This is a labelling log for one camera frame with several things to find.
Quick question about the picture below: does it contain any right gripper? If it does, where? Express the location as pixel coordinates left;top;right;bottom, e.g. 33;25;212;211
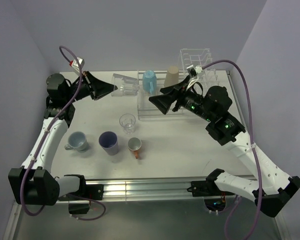
148;74;215;122

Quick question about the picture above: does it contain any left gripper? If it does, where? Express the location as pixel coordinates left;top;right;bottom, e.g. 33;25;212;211
64;71;117;104

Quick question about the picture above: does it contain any beige tall tumbler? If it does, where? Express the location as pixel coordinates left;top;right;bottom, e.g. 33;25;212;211
164;66;179;87

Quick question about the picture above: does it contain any clear glass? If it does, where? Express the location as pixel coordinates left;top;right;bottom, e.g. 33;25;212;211
119;113;136;135
111;73;139;97

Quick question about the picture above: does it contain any light blue faceted mug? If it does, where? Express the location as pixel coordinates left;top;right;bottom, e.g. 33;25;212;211
142;70;157;95

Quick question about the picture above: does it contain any purple tumbler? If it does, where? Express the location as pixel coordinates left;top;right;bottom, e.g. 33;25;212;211
98;131;119;156

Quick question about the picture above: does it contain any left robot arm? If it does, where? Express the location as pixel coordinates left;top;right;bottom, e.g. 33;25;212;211
8;71;118;206

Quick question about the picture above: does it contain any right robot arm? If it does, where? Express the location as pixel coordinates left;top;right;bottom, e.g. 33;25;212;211
148;77;300;218

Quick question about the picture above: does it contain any clear acrylic plate holder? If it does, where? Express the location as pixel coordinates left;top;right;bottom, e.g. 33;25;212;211
177;48;219;89

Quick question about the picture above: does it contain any pale blue teacup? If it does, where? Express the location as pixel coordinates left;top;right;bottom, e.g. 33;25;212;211
64;131;89;152

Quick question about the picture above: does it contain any orange espresso cup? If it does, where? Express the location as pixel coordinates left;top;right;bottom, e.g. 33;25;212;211
127;137;142;159

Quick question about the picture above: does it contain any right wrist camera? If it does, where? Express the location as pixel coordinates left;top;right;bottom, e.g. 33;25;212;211
186;65;204;90

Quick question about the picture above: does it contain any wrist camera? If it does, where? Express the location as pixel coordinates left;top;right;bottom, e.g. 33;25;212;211
69;57;85;75
186;65;204;90

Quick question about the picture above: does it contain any white wire dish rack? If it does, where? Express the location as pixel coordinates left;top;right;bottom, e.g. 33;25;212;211
136;69;206;121

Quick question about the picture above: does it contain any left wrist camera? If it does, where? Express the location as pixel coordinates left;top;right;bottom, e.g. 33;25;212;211
69;57;85;75

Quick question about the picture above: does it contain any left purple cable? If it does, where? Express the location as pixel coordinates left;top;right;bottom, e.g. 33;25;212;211
19;45;106;222

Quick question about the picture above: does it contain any purple cable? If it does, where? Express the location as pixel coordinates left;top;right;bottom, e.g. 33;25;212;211
19;45;106;222
202;59;263;240

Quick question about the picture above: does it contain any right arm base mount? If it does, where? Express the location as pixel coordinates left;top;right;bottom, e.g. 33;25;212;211
186;180;237;215

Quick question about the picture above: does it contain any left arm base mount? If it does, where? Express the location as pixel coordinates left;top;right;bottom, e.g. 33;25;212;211
58;184;105;218

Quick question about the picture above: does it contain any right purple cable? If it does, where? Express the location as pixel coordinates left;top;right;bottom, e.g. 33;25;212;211
202;59;263;240

